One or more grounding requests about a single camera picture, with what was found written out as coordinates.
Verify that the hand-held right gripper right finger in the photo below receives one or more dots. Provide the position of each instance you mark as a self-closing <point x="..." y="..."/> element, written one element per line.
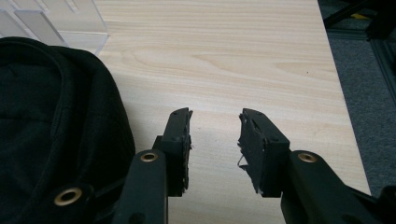
<point x="260" y="155"/>

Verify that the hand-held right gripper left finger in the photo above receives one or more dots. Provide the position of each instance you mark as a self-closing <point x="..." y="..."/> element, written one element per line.
<point x="176" y="146"/>

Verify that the black hooded garment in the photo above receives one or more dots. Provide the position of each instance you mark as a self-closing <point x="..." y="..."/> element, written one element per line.
<point x="46" y="124"/>

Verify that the yellow tag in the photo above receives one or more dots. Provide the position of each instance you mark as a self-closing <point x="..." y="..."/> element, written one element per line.
<point x="360" y="16"/>

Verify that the clear acrylic organizer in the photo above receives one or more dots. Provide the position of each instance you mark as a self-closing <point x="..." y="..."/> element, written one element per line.
<point x="46" y="21"/>

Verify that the black metal stand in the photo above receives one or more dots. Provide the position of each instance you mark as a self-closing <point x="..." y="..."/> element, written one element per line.
<point x="378" y="15"/>

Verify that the dark metal floor frame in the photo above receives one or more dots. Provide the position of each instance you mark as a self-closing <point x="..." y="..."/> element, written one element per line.
<point x="384" y="53"/>

